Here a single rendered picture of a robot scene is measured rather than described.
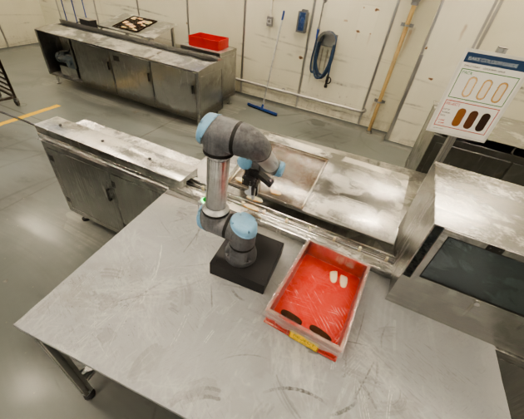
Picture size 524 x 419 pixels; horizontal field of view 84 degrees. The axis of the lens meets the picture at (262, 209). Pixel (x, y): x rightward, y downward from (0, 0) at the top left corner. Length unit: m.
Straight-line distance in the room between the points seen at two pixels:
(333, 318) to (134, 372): 0.79
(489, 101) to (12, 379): 3.09
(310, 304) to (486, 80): 1.48
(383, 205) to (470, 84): 0.78
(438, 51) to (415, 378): 3.96
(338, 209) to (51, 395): 1.93
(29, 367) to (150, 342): 1.21
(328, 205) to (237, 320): 0.86
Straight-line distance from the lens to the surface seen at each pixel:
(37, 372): 2.36
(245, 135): 0.98
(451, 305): 1.51
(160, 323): 1.32
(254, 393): 1.20
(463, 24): 4.65
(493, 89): 2.08
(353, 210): 1.79
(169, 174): 1.87
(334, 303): 1.42
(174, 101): 4.55
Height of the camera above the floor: 1.96
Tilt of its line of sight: 40 degrees down
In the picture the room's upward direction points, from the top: 8 degrees clockwise
